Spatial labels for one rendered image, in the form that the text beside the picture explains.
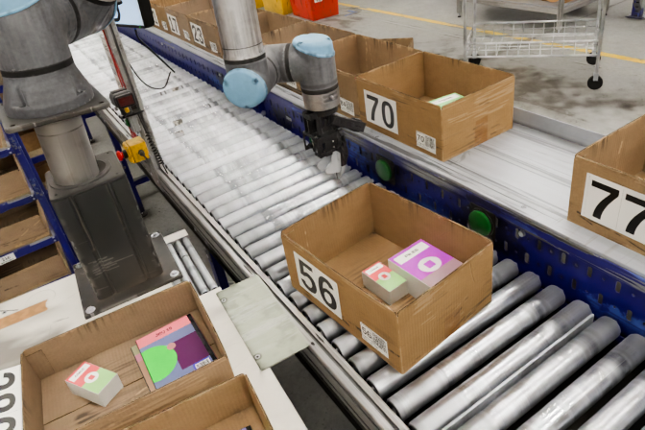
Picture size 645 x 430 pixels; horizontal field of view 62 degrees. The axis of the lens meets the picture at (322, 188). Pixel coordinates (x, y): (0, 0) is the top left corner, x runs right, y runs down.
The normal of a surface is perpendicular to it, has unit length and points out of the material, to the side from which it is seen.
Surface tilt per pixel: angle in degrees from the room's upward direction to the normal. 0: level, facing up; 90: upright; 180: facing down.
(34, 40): 90
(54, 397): 1
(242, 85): 92
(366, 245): 0
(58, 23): 93
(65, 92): 71
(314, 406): 0
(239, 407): 90
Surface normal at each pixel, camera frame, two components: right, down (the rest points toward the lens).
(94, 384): -0.15, -0.84
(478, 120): 0.54, 0.38
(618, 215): -0.83, 0.39
